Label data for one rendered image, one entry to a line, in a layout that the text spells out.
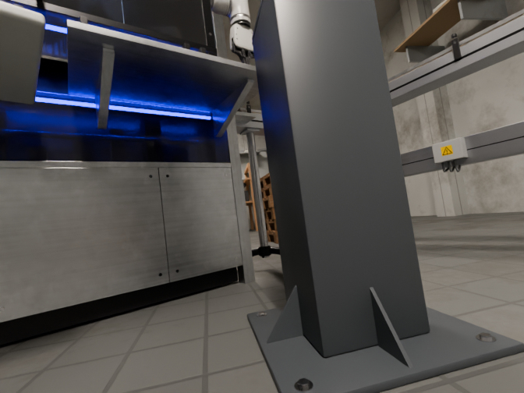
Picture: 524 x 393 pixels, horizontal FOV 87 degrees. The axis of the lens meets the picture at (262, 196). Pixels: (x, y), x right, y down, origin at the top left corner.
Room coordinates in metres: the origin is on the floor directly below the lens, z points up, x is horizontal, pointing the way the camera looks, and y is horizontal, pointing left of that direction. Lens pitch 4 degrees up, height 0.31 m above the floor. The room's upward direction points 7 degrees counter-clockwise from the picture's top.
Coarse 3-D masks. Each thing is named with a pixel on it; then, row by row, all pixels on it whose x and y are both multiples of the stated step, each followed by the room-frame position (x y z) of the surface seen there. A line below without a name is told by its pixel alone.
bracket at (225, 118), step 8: (248, 80) 1.06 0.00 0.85; (240, 88) 1.11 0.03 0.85; (248, 88) 1.10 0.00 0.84; (232, 96) 1.17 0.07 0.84; (240, 96) 1.12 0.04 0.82; (224, 104) 1.23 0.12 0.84; (232, 104) 1.17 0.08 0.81; (240, 104) 1.17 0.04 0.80; (216, 112) 1.30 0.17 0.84; (224, 112) 1.24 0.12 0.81; (232, 112) 1.20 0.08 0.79; (216, 120) 1.31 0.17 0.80; (224, 120) 1.25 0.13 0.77; (216, 128) 1.32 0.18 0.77; (224, 128) 1.29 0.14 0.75; (216, 136) 1.34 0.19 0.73
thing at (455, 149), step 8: (440, 144) 1.26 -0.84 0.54; (448, 144) 1.23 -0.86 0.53; (456, 144) 1.21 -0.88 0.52; (464, 144) 1.21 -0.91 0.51; (440, 152) 1.27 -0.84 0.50; (448, 152) 1.24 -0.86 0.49; (456, 152) 1.21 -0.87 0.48; (464, 152) 1.20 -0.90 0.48; (440, 160) 1.27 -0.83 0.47; (448, 160) 1.24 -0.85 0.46
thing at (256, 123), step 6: (246, 102) 1.58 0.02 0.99; (240, 108) 1.59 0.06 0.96; (246, 108) 1.59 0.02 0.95; (258, 114) 1.64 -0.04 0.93; (252, 120) 1.61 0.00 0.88; (258, 120) 1.63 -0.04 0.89; (240, 126) 1.56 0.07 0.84; (246, 126) 1.58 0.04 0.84; (252, 126) 1.60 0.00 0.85; (258, 126) 1.63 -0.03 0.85; (240, 132) 1.66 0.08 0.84; (258, 132) 1.71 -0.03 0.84
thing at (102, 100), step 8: (104, 48) 0.78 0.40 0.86; (104, 56) 0.79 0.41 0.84; (112, 56) 0.80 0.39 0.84; (104, 64) 0.81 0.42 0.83; (112, 64) 0.82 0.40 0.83; (104, 72) 0.84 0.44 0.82; (112, 72) 0.84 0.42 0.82; (104, 80) 0.86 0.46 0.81; (96, 88) 0.99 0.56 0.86; (104, 88) 0.89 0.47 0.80; (96, 96) 1.01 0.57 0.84; (104, 96) 0.92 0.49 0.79; (96, 104) 1.03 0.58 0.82; (104, 104) 0.95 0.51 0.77; (96, 112) 1.05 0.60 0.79; (104, 112) 0.98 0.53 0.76; (104, 120) 1.01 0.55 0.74; (104, 128) 1.05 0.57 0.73
